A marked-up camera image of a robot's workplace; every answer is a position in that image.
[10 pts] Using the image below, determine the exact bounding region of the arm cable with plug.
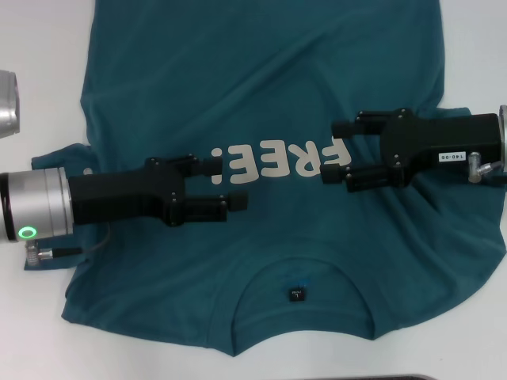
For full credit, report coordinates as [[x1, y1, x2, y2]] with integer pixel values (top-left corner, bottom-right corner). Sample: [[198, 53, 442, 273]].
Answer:
[[467, 150, 507, 185], [24, 224, 114, 272]]

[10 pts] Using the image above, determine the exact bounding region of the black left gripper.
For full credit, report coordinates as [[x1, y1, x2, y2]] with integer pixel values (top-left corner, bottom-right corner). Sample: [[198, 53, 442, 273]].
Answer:
[[67, 152, 250, 229]]

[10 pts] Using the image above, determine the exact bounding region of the left arm cable with plug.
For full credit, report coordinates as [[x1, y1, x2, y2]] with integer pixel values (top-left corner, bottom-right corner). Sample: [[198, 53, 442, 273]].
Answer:
[[24, 224, 114, 272]]

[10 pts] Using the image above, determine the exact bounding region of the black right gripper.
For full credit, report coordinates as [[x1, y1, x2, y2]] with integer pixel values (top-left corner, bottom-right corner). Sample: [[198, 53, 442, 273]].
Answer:
[[321, 106, 501, 195]]

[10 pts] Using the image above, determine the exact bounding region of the right arm cable with plug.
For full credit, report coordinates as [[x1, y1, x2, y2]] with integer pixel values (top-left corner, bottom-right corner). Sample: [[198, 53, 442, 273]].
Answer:
[[467, 150, 507, 185]]

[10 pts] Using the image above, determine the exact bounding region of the teal t-shirt with white print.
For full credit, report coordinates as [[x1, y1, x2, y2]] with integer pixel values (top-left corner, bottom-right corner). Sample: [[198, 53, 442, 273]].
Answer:
[[23, 0, 507, 348]]

